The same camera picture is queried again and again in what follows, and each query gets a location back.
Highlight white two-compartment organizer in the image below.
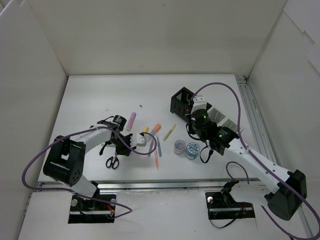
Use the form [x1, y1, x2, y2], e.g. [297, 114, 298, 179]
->
[208, 107, 239, 134]

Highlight thin yellow pen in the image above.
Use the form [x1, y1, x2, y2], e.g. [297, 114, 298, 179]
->
[163, 124, 176, 142]

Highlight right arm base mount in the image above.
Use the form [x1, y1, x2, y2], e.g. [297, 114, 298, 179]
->
[205, 180, 256, 229]

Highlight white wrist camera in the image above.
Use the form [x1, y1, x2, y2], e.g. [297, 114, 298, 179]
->
[130, 133, 147, 148]
[190, 95, 207, 114]

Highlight blue patterned tape roll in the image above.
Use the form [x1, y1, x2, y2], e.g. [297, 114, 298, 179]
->
[185, 142, 200, 160]

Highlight purple pink highlighter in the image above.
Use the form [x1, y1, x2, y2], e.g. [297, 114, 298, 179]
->
[126, 112, 137, 132]

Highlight pink blue tape roll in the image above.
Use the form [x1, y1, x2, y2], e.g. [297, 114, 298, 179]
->
[173, 139, 186, 155]

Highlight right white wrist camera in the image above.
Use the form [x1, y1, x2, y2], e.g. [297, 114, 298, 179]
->
[190, 95, 207, 114]

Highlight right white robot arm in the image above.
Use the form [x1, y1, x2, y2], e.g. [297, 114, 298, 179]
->
[186, 109, 307, 221]

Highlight black handled scissors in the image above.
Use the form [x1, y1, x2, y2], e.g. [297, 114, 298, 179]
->
[105, 152, 120, 170]

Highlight purple blue pen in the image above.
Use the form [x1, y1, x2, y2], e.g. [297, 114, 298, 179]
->
[147, 140, 154, 158]

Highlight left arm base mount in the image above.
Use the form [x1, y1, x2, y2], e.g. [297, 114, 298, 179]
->
[68, 195, 116, 224]

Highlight yellow highlighter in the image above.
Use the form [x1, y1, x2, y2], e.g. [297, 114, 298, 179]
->
[142, 126, 149, 134]

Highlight orange cap highlighter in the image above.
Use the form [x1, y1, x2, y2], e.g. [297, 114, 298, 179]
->
[146, 123, 162, 142]

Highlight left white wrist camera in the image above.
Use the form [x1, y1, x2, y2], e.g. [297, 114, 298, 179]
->
[130, 133, 147, 148]

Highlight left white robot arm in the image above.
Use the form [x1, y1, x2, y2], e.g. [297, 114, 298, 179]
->
[43, 115, 138, 210]

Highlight black two-compartment organizer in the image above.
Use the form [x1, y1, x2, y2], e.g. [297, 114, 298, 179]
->
[170, 87, 212, 123]

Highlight long orange pen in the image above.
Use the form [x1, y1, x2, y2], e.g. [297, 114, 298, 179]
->
[154, 146, 159, 170]

